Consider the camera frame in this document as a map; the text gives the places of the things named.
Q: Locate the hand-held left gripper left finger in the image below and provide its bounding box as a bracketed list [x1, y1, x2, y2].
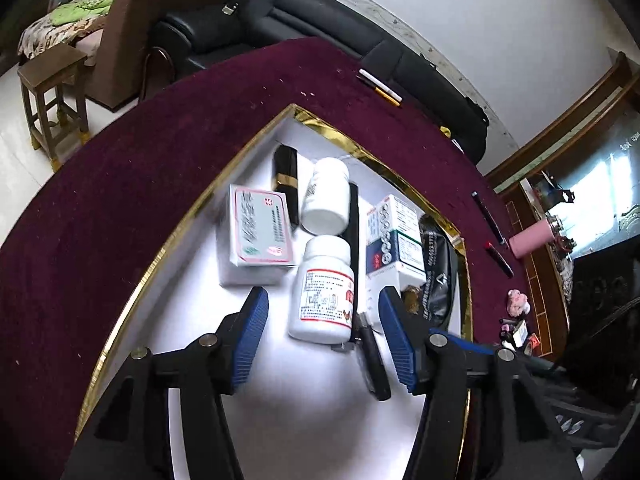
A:
[60, 286, 271, 480]

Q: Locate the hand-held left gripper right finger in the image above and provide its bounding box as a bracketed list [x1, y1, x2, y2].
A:
[378, 286, 583, 480]

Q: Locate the gold-rimmed white tray box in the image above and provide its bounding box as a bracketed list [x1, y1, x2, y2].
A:
[74, 104, 475, 480]

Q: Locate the white red-label pill bottle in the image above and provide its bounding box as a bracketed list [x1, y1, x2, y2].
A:
[287, 234, 357, 345]

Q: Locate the white green-striped medicine box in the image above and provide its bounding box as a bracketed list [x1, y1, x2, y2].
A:
[362, 194, 428, 333]

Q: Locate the red-capped black marker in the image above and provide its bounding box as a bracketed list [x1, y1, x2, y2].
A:
[484, 240, 515, 279]

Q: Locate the black printed pouch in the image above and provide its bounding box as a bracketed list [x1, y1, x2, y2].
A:
[400, 212, 463, 341]

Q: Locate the flat white medicine box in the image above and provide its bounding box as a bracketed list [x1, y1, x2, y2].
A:
[220, 184, 296, 288]

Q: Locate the brown wooden cabinet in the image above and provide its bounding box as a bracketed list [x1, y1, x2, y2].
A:
[482, 47, 640, 361]

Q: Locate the long black stick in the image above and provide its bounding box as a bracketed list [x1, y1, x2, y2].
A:
[342, 182, 392, 402]

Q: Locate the pink fuzzy ball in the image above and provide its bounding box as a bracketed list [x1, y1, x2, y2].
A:
[507, 289, 533, 317]

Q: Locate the teal-tipped black marker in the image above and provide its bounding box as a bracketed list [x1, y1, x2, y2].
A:
[471, 190, 508, 248]

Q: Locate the plain white pill bottle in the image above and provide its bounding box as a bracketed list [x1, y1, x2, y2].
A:
[301, 157, 351, 236]

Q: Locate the pink tumbler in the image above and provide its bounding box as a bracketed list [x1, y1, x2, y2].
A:
[508, 219, 551, 259]

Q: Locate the black gold-banded lipstick tube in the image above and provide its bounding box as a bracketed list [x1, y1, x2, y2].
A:
[271, 144, 301, 233]

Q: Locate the glass screen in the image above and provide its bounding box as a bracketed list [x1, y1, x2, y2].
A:
[550, 110, 640, 261]

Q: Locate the black bag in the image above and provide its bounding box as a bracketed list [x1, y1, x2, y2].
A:
[450, 95, 491, 163]

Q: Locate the white and yellow pen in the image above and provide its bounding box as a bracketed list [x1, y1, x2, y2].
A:
[357, 69, 402, 107]

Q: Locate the brown armchair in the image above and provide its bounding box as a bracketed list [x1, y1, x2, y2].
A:
[85, 0, 266, 111]

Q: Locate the black leather sofa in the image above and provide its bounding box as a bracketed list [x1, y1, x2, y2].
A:
[150, 0, 491, 166]

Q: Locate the brown wooden stool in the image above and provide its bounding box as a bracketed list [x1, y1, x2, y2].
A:
[17, 42, 91, 166]

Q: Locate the floral printed blanket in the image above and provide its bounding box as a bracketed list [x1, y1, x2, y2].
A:
[17, 10, 108, 66]

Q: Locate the green blanket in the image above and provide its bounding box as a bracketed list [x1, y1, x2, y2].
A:
[50, 0, 118, 26]

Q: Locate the curved metal chair frame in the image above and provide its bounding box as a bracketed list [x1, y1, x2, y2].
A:
[142, 45, 176, 103]

